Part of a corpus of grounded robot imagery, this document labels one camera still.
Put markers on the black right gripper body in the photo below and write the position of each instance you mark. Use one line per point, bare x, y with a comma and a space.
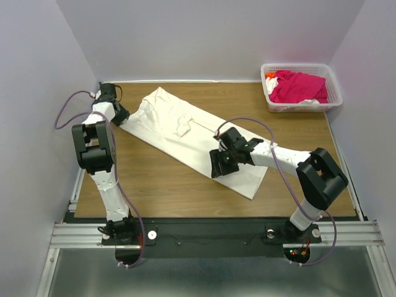
228, 161

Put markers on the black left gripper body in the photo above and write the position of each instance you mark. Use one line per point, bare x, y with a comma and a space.
120, 116

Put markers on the white t shirt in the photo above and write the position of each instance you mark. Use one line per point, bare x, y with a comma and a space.
177, 128

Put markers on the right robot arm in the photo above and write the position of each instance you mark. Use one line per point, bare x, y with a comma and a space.
320, 178

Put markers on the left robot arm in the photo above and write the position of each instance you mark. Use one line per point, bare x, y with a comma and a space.
95, 149

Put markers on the white garment in basket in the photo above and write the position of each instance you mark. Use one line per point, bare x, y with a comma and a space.
271, 83

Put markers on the white plastic laundry basket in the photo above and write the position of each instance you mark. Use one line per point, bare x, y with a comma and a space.
321, 70

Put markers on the orange garment in basket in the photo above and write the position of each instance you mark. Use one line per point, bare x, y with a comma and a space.
270, 75

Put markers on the magenta t shirt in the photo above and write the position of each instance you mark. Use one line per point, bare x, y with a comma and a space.
298, 87

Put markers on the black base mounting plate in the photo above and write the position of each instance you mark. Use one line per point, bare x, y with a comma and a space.
174, 238

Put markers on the aluminium left table rail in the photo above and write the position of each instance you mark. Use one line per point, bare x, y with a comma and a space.
69, 216

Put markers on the aluminium table rail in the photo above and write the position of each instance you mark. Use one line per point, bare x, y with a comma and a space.
350, 187
69, 216

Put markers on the aluminium right table rail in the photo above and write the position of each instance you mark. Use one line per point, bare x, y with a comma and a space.
350, 187

